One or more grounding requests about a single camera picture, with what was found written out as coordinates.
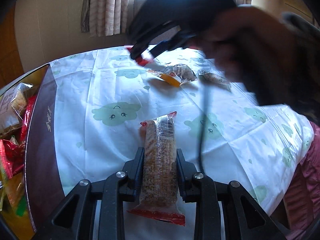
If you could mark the clear white bread packet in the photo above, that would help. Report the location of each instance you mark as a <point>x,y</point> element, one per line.
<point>10,110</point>

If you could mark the red foil snack packet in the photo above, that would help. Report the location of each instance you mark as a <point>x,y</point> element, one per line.
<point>10,155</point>

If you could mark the gold-lined tin box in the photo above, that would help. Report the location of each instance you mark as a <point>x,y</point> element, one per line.
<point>42,130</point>

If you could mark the person's right forearm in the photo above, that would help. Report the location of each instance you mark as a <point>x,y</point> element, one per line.
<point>295,67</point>

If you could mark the white cloud-print tablecloth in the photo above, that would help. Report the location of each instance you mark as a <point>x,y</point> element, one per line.
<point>100,85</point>

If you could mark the person's right hand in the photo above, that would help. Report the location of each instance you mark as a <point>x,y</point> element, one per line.
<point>237,45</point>

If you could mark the yellow cracker packet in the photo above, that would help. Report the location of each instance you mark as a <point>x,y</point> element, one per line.
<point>15,195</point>

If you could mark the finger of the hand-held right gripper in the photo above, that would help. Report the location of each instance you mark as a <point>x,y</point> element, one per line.
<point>150,38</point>
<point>177,41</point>

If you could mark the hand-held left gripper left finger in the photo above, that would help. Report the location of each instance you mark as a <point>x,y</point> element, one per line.
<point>136,175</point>

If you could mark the rice bar packet red ends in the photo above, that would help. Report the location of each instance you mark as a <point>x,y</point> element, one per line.
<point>157,167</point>

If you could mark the wooden wardrobe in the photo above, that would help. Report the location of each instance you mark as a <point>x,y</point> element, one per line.
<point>10,55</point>

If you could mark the long red white snack packet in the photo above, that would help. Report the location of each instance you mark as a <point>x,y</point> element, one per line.
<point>170,78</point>

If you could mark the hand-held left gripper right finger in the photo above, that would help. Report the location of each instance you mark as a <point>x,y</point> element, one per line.
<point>183,177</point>

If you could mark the crumpled clear pastry packet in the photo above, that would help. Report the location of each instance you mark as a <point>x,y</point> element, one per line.
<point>185,73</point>

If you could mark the pink quilted clothing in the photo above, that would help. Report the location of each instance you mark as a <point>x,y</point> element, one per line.
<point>305,180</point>

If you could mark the clear packet with pale pastry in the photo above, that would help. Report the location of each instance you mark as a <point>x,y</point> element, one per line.
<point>215,78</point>

